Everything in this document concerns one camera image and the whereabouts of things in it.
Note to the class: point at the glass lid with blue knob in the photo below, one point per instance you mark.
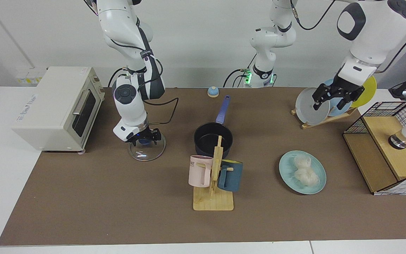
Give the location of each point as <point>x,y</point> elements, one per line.
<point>146,153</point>

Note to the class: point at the white vermicelli nest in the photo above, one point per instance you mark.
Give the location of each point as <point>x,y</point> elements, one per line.
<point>302,161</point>
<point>307,177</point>

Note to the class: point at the light blue plate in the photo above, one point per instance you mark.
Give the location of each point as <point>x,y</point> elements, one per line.
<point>333,106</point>

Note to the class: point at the grey plate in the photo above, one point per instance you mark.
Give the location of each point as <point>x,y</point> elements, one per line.
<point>305,106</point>

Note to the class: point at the wooden plate rack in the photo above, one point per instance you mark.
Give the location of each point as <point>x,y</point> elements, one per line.
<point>324,121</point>

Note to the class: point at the yellow plate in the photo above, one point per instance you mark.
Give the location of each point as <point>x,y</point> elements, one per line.
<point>367,97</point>

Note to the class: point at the teal round plate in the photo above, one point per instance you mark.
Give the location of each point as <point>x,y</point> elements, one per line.
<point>287,173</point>

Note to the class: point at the pink cup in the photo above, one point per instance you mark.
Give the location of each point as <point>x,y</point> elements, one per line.
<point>198,173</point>

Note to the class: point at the brown table cloth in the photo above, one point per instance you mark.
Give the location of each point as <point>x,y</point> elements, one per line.
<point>118,197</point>

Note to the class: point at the small blue round thing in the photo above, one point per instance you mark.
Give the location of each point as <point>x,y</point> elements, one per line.
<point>213,92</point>

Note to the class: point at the wooden cup stand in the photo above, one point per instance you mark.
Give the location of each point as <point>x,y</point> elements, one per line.
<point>213,201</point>

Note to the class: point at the dark blue cup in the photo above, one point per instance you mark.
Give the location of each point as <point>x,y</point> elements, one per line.
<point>233,178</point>

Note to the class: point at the pale toaster oven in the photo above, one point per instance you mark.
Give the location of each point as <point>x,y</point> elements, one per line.
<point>48,106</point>

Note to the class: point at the white wall outlet box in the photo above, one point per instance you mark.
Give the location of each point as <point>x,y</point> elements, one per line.
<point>30,77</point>

